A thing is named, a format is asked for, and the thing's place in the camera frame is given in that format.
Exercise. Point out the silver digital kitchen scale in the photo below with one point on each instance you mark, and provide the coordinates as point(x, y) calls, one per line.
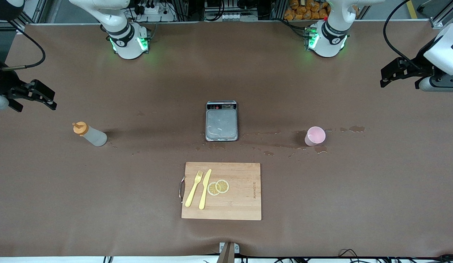
point(221, 124)

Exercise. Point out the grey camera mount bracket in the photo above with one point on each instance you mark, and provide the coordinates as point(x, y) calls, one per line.
point(229, 252)

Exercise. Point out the pink plastic cup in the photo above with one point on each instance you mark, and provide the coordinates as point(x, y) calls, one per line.
point(315, 137)

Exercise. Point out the orange snack pile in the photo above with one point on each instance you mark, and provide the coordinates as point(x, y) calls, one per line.
point(307, 11)

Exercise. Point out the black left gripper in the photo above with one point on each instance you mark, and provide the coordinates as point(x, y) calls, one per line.
point(421, 63)

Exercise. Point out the wooden cutting board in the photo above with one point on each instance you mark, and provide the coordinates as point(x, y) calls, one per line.
point(241, 201)

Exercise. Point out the clear sauce bottle orange cap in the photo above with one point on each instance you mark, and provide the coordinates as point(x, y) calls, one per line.
point(93, 137)

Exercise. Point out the yellow plastic knife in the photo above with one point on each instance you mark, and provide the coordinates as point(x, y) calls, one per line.
point(204, 190)

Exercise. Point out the yellow plastic fork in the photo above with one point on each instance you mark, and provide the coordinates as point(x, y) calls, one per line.
point(193, 190)

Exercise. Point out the brown table cover mat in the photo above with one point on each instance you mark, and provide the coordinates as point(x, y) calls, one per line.
point(321, 204)

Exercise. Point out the aluminium frame rail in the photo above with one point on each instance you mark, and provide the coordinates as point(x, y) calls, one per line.
point(440, 22)

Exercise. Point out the white power strip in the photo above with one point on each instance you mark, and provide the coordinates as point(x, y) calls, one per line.
point(155, 14)

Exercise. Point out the lemon slice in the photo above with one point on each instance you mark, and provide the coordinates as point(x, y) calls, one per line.
point(223, 186)
point(212, 190)

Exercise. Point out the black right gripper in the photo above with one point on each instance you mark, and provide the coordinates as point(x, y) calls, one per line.
point(3, 82)

